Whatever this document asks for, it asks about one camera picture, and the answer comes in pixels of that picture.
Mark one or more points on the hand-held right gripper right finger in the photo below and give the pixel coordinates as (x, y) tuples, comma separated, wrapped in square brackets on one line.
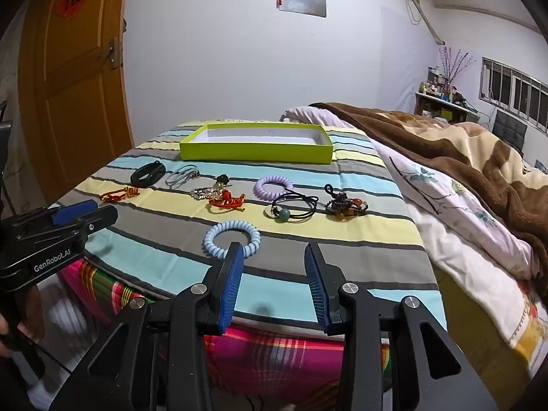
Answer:
[(317, 291)]

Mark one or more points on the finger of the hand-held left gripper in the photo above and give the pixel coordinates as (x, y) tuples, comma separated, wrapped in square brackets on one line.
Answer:
[(75, 212), (100, 219)]

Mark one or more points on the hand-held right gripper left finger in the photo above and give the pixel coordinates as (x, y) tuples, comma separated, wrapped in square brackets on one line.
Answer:
[(229, 287)]

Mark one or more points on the lime green shallow box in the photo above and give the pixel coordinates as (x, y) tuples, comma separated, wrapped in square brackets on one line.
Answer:
[(257, 150)]

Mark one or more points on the person's left hand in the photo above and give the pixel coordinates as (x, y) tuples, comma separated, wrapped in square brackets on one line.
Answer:
[(3, 325)]

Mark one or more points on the colourful plaid cloth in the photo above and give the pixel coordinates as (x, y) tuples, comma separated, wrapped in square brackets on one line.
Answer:
[(265, 355)]

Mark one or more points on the wooden door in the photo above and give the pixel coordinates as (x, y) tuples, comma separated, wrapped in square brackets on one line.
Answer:
[(72, 107)]

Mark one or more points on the black bead gold charm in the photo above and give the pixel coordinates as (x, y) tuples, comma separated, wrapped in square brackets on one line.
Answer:
[(222, 180)]

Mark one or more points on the pink floral quilt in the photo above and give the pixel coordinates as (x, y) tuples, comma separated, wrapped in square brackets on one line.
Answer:
[(454, 218)]

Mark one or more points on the metal door lock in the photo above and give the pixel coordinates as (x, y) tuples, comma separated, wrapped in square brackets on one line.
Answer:
[(112, 53)]

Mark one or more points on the brown fleece blanket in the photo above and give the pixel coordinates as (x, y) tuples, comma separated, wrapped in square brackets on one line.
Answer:
[(479, 158)]

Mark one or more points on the cluttered desk shelf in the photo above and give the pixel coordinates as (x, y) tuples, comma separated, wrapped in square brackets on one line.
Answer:
[(445, 94)]

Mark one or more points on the black tufted chair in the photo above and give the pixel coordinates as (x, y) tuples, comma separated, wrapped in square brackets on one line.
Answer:
[(509, 130)]

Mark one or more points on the pink flower branches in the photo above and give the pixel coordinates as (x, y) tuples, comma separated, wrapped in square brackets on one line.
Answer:
[(454, 64)]

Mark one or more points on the window with bars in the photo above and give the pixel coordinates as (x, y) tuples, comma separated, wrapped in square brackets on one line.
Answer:
[(518, 90)]

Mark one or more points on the white wall pipe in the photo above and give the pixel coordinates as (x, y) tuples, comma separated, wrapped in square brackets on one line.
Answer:
[(424, 15)]

